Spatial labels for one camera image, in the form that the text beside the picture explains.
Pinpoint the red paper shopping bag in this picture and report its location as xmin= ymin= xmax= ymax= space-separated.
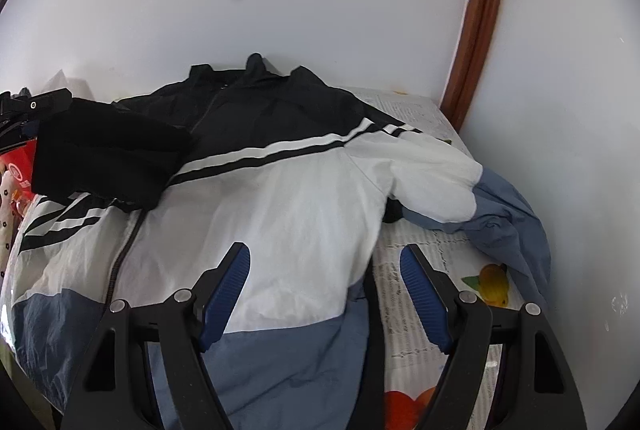
xmin=1 ymin=140 xmax=36 ymax=199

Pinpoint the black white blue jacket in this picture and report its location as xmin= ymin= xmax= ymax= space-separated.
xmin=1 ymin=54 xmax=551 ymax=429

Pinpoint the fruit print bed sheet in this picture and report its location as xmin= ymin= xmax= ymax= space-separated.
xmin=344 ymin=86 xmax=526 ymax=430

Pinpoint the brown wooden door frame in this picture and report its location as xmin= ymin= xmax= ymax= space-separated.
xmin=440 ymin=0 xmax=501 ymax=129

